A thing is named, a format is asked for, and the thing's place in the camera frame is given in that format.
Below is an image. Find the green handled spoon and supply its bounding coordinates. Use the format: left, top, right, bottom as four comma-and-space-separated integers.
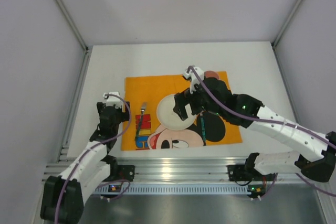
199, 112, 206, 146

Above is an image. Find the cream round plate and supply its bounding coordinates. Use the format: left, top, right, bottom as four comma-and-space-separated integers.
156, 94, 196, 131

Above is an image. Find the pink plastic cup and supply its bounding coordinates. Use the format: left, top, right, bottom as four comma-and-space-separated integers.
204, 70, 220, 80

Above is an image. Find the green handled fork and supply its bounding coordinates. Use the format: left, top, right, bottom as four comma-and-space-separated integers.
135, 102, 147, 142

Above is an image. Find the orange cartoon mouse placemat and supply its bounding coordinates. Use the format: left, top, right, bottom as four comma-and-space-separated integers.
121, 75, 243, 151

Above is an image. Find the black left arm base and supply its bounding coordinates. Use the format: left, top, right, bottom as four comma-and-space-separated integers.
104, 165, 135, 182

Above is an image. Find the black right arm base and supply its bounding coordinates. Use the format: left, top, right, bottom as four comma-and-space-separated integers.
227, 157, 275, 183

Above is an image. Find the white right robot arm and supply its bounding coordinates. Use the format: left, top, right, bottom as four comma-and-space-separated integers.
173, 78, 335, 183

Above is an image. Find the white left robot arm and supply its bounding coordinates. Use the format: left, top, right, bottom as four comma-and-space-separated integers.
40, 98, 131, 223

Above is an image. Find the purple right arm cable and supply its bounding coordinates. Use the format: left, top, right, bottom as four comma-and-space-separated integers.
189, 66, 336, 200

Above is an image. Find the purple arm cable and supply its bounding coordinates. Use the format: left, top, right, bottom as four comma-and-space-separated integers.
189, 66, 336, 200
54, 93, 132, 224

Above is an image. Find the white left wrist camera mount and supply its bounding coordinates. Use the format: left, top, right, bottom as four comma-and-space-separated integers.
103, 91, 123, 109

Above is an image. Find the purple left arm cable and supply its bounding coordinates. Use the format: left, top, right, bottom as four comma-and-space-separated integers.
54, 93, 132, 224

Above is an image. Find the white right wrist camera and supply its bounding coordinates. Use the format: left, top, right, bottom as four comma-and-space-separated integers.
182, 65, 205, 94

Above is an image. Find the aluminium mounting rail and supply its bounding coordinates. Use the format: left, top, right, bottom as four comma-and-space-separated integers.
41, 157, 329, 184

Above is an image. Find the left aluminium corner post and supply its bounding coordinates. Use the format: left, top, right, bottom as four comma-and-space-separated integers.
36, 0, 90, 51

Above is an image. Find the aluminium corner post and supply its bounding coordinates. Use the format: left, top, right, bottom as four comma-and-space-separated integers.
271, 0, 322, 49
36, 0, 90, 51

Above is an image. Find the perforated metal cable tray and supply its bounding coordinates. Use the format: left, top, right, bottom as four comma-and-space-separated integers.
92, 184, 265, 196

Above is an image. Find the right aluminium corner post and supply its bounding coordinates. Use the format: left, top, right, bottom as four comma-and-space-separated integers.
271, 0, 322, 49

